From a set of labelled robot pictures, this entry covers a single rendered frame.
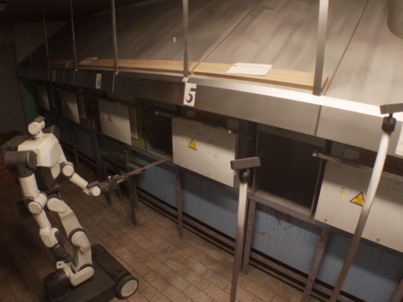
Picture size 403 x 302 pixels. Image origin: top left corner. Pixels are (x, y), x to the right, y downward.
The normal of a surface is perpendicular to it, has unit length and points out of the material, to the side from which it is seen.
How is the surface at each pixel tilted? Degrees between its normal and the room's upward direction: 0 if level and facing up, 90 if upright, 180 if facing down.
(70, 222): 90
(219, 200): 90
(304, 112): 80
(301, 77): 33
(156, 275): 0
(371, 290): 90
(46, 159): 85
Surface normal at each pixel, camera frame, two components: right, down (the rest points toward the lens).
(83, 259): 0.74, 0.25
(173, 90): -0.65, 0.11
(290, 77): -0.37, -0.62
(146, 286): 0.00, -0.92
